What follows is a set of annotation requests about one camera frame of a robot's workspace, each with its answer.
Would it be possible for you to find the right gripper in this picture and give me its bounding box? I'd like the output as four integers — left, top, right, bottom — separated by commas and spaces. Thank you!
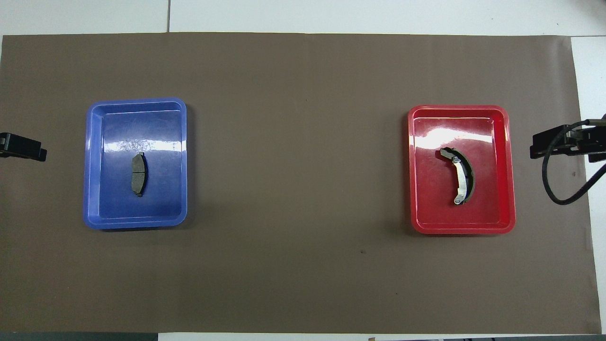
530, 124, 606, 164

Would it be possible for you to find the curved brake shoe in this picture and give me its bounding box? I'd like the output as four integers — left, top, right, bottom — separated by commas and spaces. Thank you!
440, 147, 476, 206

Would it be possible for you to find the grey brake pad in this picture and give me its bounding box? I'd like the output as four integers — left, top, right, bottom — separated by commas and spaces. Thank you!
131, 152, 149, 197

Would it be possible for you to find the blue plastic tray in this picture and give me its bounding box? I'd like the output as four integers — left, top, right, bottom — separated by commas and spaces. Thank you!
83, 98, 188, 231

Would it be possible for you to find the red plastic tray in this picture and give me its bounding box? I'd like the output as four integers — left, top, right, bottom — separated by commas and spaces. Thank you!
408, 105, 516, 235

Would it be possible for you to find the brown table mat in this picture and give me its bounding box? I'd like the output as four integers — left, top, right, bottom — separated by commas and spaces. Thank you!
0, 32, 602, 334

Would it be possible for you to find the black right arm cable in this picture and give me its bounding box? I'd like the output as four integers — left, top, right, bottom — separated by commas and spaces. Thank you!
542, 120, 606, 205

